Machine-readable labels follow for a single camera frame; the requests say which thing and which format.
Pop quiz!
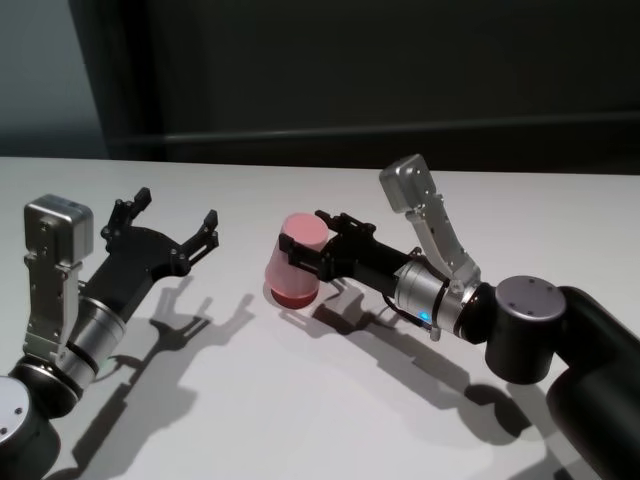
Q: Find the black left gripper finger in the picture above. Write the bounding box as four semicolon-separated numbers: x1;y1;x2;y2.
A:
100;186;153;240
169;209;221;266

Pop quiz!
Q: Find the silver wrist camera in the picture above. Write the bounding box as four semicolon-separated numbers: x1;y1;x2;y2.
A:
378;153;434;216
22;193;95;267

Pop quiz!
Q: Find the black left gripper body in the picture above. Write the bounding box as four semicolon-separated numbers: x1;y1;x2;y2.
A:
79;224;190;321

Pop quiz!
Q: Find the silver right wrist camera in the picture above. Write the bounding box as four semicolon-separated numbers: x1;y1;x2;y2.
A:
378;153;434;216

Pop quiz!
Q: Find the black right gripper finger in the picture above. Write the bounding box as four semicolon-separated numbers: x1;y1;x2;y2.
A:
314;209;377;244
278;234;326;281

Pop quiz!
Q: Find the thin grey horizontal bar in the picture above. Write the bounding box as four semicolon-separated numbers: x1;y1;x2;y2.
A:
117;107;640;146

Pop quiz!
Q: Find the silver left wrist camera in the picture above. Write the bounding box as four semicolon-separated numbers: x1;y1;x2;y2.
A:
22;193;95;267

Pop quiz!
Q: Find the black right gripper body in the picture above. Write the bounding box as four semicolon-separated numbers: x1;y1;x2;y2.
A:
319;233;417;301

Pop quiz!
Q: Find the pink plastic cup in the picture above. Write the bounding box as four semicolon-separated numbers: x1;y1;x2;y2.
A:
264;213;330;309

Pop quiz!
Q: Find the silver camera bracket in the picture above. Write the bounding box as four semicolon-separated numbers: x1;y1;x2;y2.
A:
21;248;85;369
405;192;483;295

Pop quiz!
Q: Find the silver left camera bracket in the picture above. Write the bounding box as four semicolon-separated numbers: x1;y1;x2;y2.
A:
21;248;85;369

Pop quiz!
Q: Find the silver right camera bracket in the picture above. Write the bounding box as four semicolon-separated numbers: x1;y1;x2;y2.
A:
405;192;483;295

